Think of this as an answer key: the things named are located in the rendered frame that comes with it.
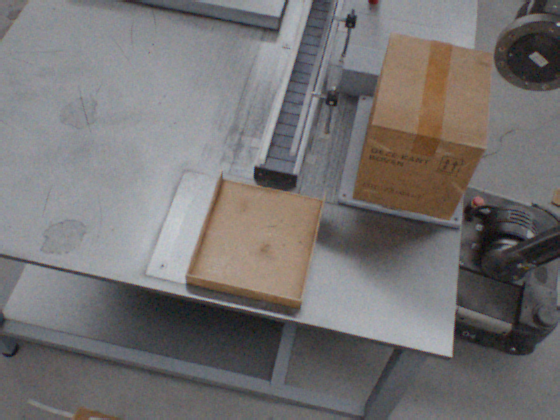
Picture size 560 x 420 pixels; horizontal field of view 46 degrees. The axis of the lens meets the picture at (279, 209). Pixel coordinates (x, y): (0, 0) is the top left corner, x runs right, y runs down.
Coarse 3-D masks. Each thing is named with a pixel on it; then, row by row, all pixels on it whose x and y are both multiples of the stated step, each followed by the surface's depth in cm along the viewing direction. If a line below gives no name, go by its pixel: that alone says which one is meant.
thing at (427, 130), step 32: (384, 64) 148; (416, 64) 149; (448, 64) 149; (480, 64) 150; (384, 96) 142; (416, 96) 143; (448, 96) 144; (480, 96) 144; (384, 128) 138; (416, 128) 138; (448, 128) 138; (480, 128) 139; (384, 160) 146; (416, 160) 144; (448, 160) 141; (384, 192) 155; (416, 192) 152; (448, 192) 150
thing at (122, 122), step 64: (64, 0) 197; (384, 0) 206; (448, 0) 208; (0, 64) 180; (64, 64) 182; (128, 64) 183; (192, 64) 185; (256, 64) 187; (0, 128) 168; (64, 128) 169; (128, 128) 170; (192, 128) 172; (256, 128) 173; (320, 128) 175; (0, 192) 157; (64, 192) 158; (128, 192) 159; (192, 192) 160; (320, 192) 163; (0, 256) 149; (64, 256) 148; (128, 256) 149; (320, 256) 153; (384, 256) 154; (448, 256) 155; (320, 320) 144; (384, 320) 144; (448, 320) 145
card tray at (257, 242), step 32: (224, 192) 161; (256, 192) 161; (288, 192) 162; (224, 224) 155; (256, 224) 156; (288, 224) 157; (192, 256) 146; (224, 256) 151; (256, 256) 151; (288, 256) 152; (224, 288) 144; (256, 288) 146; (288, 288) 147
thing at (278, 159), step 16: (320, 0) 197; (320, 16) 192; (304, 32) 188; (320, 32) 189; (304, 48) 184; (304, 64) 181; (320, 64) 181; (304, 80) 177; (288, 96) 174; (304, 96) 174; (288, 112) 170; (288, 128) 167; (304, 128) 168; (272, 144) 164; (288, 144) 164; (272, 160) 161; (288, 160) 162
